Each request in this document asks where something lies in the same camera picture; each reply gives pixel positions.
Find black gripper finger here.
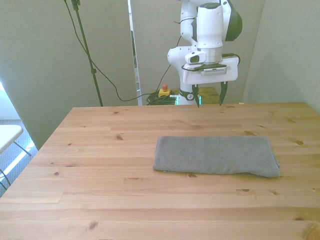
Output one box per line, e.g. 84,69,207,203
219,81,229,106
191,84,201,109

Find yellow emergency stop button box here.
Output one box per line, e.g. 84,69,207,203
158,84,172,98

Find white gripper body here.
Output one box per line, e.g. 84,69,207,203
181,56,239,85

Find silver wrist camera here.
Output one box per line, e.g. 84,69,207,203
192,64,229,75

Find black camera stand pole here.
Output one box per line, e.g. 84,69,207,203
71,0,105,107

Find grey towel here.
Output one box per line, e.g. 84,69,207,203
152,135,281,179

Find black stand cable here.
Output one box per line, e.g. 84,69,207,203
62,0,153,102

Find coiled black cable bundle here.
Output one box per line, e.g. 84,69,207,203
145,92,180,106

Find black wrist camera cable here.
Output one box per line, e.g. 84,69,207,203
159,19,241,92

